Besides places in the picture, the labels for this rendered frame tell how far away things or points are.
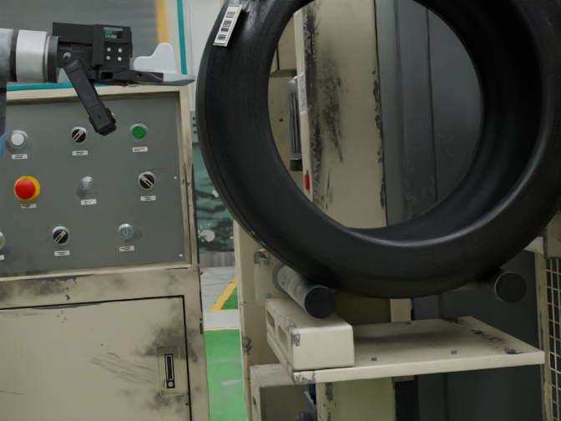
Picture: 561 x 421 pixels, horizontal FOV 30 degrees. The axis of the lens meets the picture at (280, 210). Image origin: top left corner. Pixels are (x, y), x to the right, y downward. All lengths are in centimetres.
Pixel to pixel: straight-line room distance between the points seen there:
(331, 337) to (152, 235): 75
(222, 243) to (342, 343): 938
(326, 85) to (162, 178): 47
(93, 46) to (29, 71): 10
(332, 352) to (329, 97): 54
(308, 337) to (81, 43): 53
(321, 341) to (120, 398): 75
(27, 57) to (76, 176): 66
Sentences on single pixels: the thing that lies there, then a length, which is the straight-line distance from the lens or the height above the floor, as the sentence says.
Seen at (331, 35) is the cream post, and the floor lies 131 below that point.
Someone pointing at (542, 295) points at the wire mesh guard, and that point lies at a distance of 198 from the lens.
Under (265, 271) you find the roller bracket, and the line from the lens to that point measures 182.
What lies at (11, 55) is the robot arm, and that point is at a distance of 154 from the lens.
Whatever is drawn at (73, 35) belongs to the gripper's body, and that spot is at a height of 130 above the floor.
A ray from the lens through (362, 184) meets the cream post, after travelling 186.
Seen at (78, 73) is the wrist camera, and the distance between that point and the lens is 154.
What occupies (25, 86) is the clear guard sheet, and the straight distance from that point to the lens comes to 215.
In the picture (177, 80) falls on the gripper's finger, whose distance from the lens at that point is 154.
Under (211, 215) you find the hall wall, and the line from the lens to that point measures 1085.
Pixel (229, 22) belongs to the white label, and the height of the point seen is 130.
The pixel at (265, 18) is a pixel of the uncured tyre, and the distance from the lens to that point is 146.
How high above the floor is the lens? 111
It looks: 3 degrees down
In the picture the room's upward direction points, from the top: 3 degrees counter-clockwise
